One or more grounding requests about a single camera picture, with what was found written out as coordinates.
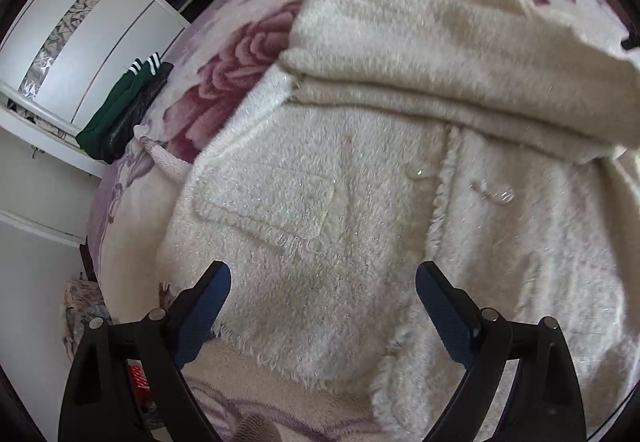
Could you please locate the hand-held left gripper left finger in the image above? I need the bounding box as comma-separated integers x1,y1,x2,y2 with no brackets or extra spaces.
57,261,232,442

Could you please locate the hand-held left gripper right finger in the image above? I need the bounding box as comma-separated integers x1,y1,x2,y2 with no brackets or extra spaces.
415,261,587,442

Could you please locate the white fluffy coat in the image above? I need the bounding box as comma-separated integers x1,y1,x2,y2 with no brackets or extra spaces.
155,0,640,442

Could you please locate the black leather garment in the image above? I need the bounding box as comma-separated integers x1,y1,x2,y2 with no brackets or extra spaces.
100,62,174,165

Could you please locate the green garment with white stripes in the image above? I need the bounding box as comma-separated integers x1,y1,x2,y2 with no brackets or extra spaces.
76,52,163,157

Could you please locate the floral rose blanket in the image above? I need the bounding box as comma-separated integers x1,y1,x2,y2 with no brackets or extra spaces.
92,0,626,442

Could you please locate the white sliding-door wardrobe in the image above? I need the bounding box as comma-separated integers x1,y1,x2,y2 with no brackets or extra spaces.
0,0,193,243

